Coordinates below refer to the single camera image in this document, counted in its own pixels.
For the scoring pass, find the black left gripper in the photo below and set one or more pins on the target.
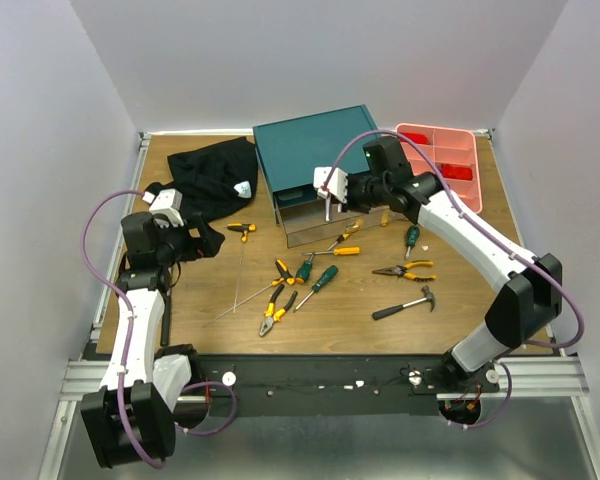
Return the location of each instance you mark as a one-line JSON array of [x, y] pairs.
[[207, 244]]

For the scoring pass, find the silver T-handle wrench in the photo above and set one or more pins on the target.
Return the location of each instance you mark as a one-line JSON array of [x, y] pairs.
[[331, 203]]

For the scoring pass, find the clear drawer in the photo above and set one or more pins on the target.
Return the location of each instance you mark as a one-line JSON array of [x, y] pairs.
[[303, 220]]

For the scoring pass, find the green screwdriver long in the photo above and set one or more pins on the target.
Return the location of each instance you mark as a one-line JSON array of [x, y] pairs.
[[327, 276]]

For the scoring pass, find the green screwdriver short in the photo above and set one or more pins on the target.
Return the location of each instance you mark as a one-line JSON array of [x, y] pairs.
[[303, 273]]

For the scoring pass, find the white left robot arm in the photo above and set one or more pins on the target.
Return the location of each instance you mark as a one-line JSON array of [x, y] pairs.
[[130, 416]]

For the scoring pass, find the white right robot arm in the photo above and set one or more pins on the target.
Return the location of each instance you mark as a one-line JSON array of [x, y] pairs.
[[527, 286]]

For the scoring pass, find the yellow screwdriver large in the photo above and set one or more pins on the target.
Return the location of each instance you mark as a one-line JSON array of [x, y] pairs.
[[350, 229]]

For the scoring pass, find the small green screwdriver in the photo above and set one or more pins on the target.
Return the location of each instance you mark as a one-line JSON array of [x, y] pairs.
[[411, 237]]

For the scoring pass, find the black cloth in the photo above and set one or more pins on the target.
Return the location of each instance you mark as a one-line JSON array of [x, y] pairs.
[[215, 181]]

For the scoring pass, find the red block top compartment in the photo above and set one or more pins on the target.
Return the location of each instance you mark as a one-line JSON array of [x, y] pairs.
[[417, 138]]

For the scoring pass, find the red block compartment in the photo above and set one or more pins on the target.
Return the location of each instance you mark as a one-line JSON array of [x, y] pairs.
[[417, 138], [456, 172]]

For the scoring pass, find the yellow screwdriver small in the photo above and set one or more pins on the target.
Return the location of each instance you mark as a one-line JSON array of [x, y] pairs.
[[341, 251]]

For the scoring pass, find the red block middle compartment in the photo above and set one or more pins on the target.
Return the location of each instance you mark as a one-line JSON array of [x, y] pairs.
[[456, 172]]

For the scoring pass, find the yellow long nose pliers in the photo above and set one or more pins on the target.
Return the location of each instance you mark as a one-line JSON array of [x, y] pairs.
[[406, 271]]

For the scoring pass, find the pink compartment tray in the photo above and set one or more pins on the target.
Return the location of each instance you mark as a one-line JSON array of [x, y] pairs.
[[454, 151]]

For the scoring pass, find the teal drawer cabinet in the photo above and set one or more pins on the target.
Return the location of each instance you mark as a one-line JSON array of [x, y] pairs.
[[289, 150]]

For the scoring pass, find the yellow black combination pliers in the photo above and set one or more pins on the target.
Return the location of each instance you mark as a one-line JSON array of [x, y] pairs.
[[273, 314]]

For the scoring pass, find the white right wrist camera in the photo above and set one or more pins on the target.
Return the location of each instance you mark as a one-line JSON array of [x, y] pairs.
[[329, 182]]

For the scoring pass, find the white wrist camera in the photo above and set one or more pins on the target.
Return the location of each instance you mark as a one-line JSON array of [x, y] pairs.
[[164, 207], [329, 182]]

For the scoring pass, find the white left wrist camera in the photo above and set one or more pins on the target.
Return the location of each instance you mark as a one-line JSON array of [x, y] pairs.
[[164, 207]]

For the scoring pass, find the yellow black T-handle long driver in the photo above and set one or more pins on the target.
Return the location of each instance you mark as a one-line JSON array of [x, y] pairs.
[[244, 229]]

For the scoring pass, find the black handled claw hammer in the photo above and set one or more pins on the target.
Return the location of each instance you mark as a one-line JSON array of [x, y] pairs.
[[427, 298]]

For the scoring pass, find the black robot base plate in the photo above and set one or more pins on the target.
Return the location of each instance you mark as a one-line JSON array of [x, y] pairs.
[[312, 385]]

